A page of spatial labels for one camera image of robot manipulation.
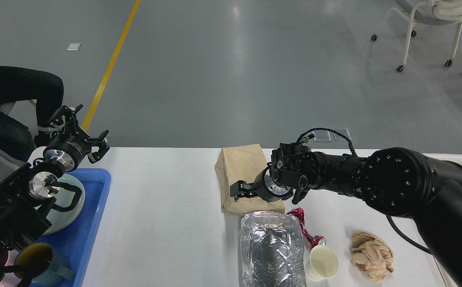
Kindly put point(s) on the floor outlet plate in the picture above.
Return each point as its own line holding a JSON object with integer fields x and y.
{"x": 342, "y": 133}
{"x": 322, "y": 135}

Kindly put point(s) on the dark teal mug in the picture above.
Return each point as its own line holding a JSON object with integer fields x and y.
{"x": 48, "y": 267}

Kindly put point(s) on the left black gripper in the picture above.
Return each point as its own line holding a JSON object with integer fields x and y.
{"x": 69, "y": 145}

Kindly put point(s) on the lower white paper cup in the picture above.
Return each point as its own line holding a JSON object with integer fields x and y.
{"x": 323, "y": 264}

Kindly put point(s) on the crushed red can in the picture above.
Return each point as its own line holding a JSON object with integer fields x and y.
{"x": 313, "y": 241}

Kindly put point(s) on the aluminium foil container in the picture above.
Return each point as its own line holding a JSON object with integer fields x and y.
{"x": 272, "y": 250}

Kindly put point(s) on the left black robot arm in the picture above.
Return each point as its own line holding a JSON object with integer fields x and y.
{"x": 34, "y": 189}

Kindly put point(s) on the floor outlet plate right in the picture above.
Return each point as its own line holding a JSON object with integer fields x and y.
{"x": 342, "y": 133}

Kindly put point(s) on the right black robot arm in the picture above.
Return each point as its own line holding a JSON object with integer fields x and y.
{"x": 397, "y": 182}

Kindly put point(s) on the brown paper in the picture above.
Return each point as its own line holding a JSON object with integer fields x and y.
{"x": 371, "y": 255}

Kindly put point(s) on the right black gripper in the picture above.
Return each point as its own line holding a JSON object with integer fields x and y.
{"x": 263, "y": 187}

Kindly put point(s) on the blue plastic tray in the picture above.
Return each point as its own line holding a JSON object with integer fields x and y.
{"x": 76, "y": 240}

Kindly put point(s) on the white office chair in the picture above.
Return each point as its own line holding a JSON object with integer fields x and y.
{"x": 431, "y": 13}

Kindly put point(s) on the brown paper bag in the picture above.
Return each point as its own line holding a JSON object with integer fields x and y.
{"x": 242, "y": 163}

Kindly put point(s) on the floor outlet plate left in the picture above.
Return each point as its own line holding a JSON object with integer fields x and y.
{"x": 322, "y": 135}

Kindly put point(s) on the pink mug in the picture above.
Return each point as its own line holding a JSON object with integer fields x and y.
{"x": 8, "y": 259}

